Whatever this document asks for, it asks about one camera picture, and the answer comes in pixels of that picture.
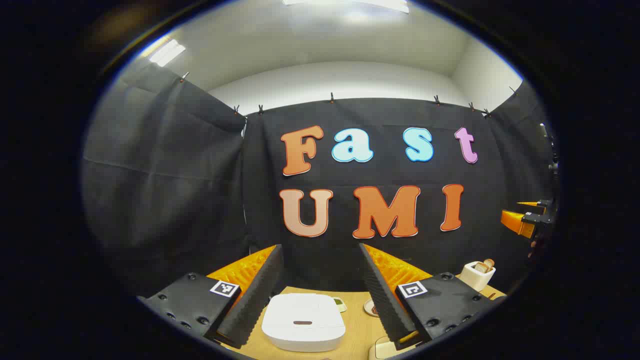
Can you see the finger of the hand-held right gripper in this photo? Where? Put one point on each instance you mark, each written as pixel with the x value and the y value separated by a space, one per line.
pixel 517 222
pixel 535 203

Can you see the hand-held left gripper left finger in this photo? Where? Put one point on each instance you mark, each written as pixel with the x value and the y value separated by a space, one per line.
pixel 255 300

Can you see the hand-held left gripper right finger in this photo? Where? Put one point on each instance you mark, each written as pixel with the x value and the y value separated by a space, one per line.
pixel 382 300

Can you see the clear box of rice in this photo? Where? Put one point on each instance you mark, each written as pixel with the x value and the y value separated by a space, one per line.
pixel 382 348

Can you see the white rice cooker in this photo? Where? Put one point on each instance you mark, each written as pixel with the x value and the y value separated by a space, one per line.
pixel 302 322

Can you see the round white plate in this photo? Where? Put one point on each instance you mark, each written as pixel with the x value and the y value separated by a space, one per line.
pixel 370 307

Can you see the small white green container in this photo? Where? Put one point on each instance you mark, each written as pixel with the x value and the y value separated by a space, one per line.
pixel 340 304

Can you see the toasted bread slice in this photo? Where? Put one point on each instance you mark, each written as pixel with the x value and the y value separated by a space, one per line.
pixel 481 267
pixel 489 262

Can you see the cream white toaster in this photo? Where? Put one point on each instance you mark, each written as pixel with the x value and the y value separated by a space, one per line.
pixel 475 280

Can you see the black backdrop cloth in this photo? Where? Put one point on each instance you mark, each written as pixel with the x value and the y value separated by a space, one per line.
pixel 175 190

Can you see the row of black cloth clips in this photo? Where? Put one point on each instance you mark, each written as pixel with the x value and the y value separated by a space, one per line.
pixel 331 97

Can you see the ceiling light panel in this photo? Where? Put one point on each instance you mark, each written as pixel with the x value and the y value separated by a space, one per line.
pixel 350 4
pixel 167 52

